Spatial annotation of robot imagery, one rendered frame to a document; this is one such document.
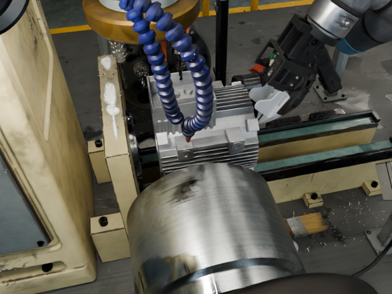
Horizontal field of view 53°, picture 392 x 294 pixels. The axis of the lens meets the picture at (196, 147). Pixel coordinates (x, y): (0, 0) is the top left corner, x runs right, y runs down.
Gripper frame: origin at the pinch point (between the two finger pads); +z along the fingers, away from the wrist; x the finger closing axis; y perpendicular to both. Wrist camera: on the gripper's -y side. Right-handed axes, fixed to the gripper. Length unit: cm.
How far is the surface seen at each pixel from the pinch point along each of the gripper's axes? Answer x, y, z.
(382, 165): 14.9, -16.2, -6.7
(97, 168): -15.3, 20.3, 37.7
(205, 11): -231, -84, 63
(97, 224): 5.5, 23.0, 32.4
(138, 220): 19.7, 24.5, 11.0
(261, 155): -9.0, -14.6, 16.2
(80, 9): -284, -4, 123
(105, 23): 0.8, 35.0, -7.9
